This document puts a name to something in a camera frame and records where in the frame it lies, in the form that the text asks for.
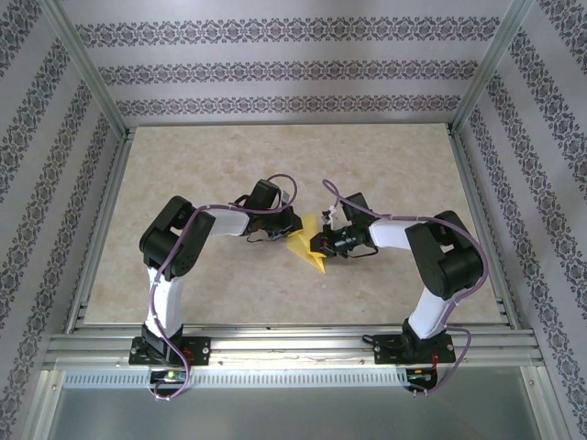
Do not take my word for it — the small circuit board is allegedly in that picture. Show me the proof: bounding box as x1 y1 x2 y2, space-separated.
405 369 439 385
150 369 190 385

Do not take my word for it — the yellow paper sheet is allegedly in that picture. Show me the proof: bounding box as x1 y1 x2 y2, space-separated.
284 214 330 276

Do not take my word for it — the grey metal panel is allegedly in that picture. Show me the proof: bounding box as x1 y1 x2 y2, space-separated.
36 368 556 440

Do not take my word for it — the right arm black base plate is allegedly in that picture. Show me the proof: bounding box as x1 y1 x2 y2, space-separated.
373 333 457 367

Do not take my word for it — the aluminium corner post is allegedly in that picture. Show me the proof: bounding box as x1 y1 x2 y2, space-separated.
451 0 528 134
43 0 132 138

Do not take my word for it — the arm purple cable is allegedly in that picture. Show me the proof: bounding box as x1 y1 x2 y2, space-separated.
149 173 299 404
322 178 487 399

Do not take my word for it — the slotted grey cable duct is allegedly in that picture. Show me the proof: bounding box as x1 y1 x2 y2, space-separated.
63 369 409 389

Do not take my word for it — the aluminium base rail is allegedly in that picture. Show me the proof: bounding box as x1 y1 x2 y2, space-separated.
43 325 545 370

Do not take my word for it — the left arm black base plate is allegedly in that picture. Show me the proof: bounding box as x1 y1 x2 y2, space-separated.
129 336 212 368

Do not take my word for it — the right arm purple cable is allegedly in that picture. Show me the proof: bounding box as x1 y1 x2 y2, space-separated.
322 178 487 399

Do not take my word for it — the aluminium side rail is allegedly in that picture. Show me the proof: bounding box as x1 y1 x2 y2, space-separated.
63 126 137 335
447 123 522 332

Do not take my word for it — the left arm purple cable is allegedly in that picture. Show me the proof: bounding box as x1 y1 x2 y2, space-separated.
149 173 299 404

